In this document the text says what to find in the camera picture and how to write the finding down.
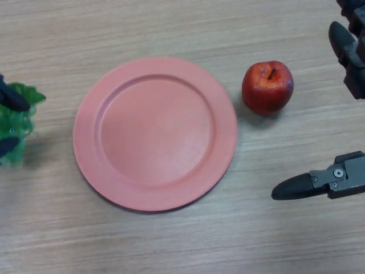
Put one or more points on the pink round plate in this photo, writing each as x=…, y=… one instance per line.
x=155, y=134

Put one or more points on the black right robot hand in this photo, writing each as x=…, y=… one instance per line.
x=350, y=179

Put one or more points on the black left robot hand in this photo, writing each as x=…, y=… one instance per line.
x=17, y=101

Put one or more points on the red apple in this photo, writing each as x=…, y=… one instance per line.
x=266, y=90

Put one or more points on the green grape bunch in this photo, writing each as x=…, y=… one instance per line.
x=17, y=125

